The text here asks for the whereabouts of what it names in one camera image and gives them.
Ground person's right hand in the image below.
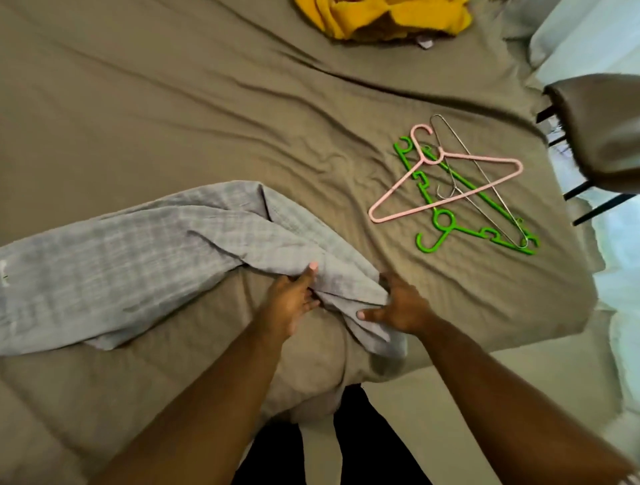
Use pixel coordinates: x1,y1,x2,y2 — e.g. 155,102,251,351
356,270,439,339

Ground pile of coloured plastic hangers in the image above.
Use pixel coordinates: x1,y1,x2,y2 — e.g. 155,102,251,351
366,112,542,257

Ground person's left forearm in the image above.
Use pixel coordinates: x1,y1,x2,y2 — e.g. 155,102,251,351
88,324,289,485

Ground pink and yellow garment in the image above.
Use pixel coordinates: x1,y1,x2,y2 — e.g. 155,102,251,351
292,0,475,50

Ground grey garment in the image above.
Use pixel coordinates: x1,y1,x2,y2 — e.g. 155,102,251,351
0,179,410,362

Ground sheer white curtain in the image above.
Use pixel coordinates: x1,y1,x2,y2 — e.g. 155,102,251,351
574,193,640,443
498,0,640,93

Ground person's right forearm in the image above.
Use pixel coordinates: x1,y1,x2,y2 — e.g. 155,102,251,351
413,316,637,485

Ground person's black trousers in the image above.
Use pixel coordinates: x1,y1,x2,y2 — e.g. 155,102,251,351
231,382,434,485

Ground brown chair with black legs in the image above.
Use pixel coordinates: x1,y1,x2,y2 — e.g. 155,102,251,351
536,72,640,227

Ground person's left hand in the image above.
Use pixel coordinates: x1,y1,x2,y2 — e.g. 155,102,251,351
251,260,324,343

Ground bed with taupe sheet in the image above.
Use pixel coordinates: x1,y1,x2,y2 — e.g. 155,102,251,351
0,0,603,483

